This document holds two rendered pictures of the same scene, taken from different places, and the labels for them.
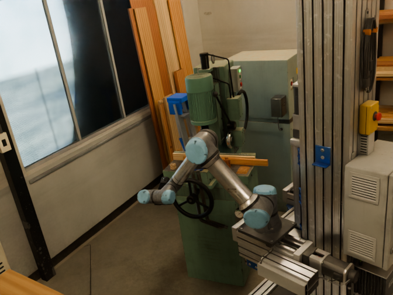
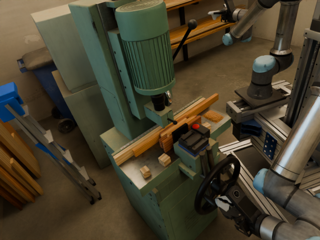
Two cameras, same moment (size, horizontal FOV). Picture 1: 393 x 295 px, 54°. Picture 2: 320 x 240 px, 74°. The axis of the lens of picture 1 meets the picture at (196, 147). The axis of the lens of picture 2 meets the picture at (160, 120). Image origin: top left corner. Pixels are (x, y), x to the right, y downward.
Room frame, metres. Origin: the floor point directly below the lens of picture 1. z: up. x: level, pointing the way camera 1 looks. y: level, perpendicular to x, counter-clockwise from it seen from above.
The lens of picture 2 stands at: (2.01, 0.61, 1.64)
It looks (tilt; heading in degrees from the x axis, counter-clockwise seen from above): 38 degrees down; 303
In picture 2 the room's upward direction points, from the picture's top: 12 degrees counter-clockwise
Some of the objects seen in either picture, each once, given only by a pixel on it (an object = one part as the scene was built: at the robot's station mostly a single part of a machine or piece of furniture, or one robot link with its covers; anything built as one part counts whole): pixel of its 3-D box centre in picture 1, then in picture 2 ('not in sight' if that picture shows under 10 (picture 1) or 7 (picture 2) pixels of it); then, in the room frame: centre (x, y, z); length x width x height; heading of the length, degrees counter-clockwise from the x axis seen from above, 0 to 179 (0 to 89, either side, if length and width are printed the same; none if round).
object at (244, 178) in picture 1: (206, 173); (183, 147); (2.34, -0.05, 0.87); 0.61 x 0.30 x 0.06; 65
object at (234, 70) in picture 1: (235, 78); not in sight; (2.67, -0.34, 1.40); 0.10 x 0.06 x 0.16; 155
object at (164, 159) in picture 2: not in sight; (164, 160); (2.37, 0.09, 0.92); 0.04 x 0.04 x 0.03; 69
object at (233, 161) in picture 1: (223, 160); (180, 121); (2.40, -0.17, 0.92); 0.60 x 0.02 x 0.04; 65
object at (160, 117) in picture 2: not in sight; (158, 114); (2.46, -0.08, 1.03); 0.14 x 0.07 x 0.09; 155
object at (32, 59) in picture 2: not in sight; (64, 87); (4.28, -0.89, 0.48); 0.64 x 0.54 x 0.97; 59
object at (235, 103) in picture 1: (235, 107); not in sight; (2.57, -0.30, 1.23); 0.09 x 0.08 x 0.15; 155
